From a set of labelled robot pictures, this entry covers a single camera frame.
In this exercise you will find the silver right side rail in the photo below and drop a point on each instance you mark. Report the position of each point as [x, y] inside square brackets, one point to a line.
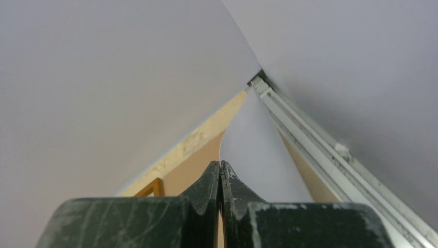
[341, 173]

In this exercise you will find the wooden picture frame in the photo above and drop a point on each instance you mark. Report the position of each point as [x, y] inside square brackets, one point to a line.
[154, 189]

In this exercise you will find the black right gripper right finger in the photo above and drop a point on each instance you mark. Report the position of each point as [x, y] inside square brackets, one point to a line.
[250, 221]

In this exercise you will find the brown frame backing board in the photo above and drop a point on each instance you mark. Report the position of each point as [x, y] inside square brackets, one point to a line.
[190, 170]

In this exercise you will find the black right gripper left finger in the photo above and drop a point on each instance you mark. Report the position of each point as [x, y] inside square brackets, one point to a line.
[187, 220]

